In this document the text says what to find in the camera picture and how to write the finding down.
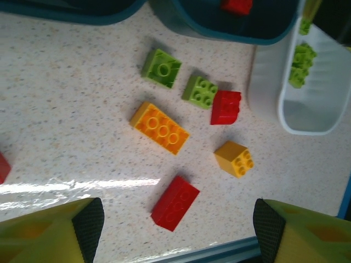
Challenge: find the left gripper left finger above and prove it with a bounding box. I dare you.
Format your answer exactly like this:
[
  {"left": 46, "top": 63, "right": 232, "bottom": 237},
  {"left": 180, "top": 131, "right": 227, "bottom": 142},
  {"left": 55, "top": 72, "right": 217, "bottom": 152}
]
[{"left": 0, "top": 197, "right": 105, "bottom": 263}]

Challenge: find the red small lego brick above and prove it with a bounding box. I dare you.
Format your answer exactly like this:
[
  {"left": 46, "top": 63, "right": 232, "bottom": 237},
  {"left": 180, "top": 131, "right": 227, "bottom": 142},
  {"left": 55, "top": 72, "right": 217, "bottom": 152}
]
[{"left": 210, "top": 89, "right": 242, "bottom": 126}]

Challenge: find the orange long lego brick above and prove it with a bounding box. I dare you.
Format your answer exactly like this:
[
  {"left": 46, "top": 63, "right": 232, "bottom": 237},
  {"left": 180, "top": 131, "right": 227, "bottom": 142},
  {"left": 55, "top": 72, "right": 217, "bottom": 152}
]
[{"left": 129, "top": 101, "right": 191, "bottom": 156}]

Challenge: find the white plastic bin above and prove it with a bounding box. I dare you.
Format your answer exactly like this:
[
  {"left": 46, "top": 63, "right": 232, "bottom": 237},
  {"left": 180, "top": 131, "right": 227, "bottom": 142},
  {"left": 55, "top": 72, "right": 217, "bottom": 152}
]
[{"left": 246, "top": 16, "right": 351, "bottom": 136}]

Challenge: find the teal plastic bin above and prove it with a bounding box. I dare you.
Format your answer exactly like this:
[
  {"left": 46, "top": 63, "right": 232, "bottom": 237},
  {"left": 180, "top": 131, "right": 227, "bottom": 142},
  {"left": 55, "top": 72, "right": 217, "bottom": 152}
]
[
  {"left": 0, "top": 0, "right": 146, "bottom": 26},
  {"left": 149, "top": 0, "right": 299, "bottom": 46}
]

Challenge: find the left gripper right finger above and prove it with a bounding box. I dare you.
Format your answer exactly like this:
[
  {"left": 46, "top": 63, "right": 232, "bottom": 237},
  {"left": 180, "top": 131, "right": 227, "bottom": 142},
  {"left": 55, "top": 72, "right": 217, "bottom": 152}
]
[{"left": 252, "top": 198, "right": 351, "bottom": 263}]

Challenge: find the green long lego brick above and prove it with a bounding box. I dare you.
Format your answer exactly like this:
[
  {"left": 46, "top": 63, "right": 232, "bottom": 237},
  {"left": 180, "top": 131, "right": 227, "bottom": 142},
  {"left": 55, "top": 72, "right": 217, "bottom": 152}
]
[
  {"left": 287, "top": 42, "right": 318, "bottom": 89},
  {"left": 298, "top": 16, "right": 313, "bottom": 36}
]

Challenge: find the orange small lego brick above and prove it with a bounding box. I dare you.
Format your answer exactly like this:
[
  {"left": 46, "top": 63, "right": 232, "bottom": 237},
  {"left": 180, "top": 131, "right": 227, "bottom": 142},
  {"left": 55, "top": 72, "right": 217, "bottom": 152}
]
[{"left": 213, "top": 140, "right": 255, "bottom": 179}]

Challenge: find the red long lego brick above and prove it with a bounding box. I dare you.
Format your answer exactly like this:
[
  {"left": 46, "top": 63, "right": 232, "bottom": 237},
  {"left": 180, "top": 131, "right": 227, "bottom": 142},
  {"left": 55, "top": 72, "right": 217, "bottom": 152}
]
[
  {"left": 150, "top": 175, "right": 201, "bottom": 233},
  {"left": 220, "top": 0, "right": 253, "bottom": 16},
  {"left": 0, "top": 151, "right": 12, "bottom": 185}
]

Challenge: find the green small lego brick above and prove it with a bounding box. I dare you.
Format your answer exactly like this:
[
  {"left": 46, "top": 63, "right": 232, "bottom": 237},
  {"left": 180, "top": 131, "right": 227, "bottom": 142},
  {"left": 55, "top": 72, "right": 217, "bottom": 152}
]
[
  {"left": 181, "top": 75, "right": 219, "bottom": 110},
  {"left": 141, "top": 48, "right": 183, "bottom": 89}
]

